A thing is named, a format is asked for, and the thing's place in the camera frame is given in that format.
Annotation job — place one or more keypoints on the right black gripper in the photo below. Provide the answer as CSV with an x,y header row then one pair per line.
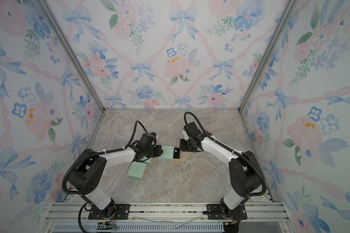
x,y
183,147

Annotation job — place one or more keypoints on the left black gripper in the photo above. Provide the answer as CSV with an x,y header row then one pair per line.
x,y
158,149

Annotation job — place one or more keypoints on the small green jewelry box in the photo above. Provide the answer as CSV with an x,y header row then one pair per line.
x,y
137,170

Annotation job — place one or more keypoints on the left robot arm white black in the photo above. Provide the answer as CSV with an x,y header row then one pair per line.
x,y
84,175

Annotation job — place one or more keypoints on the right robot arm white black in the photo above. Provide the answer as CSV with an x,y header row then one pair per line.
x,y
245,174

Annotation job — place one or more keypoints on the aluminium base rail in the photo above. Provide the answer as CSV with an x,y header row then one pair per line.
x,y
169,218

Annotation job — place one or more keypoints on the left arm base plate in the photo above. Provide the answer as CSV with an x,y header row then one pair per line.
x,y
112,211

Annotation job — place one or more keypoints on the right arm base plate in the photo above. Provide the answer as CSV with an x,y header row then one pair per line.
x,y
221,212

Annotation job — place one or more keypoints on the aluminium frame post left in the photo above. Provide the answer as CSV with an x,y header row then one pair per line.
x,y
71,55

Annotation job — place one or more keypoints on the aluminium frame post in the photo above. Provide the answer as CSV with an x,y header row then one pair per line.
x,y
71,55
284,19

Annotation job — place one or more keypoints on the aluminium frame post right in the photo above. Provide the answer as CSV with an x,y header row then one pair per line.
x,y
284,19

